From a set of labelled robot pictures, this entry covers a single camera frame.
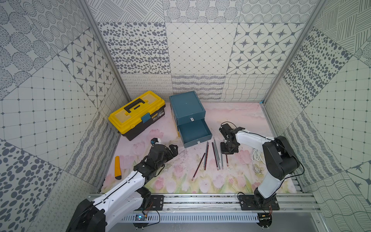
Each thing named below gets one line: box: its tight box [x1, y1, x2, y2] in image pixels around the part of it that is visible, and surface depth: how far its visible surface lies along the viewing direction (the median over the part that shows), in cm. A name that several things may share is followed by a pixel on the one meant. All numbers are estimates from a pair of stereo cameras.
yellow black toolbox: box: [108, 90, 166, 141], surface depth 94 cm
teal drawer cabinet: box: [169, 90, 213, 136], surface depth 92 cm
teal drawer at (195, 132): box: [177, 117, 213, 149], surface depth 91 cm
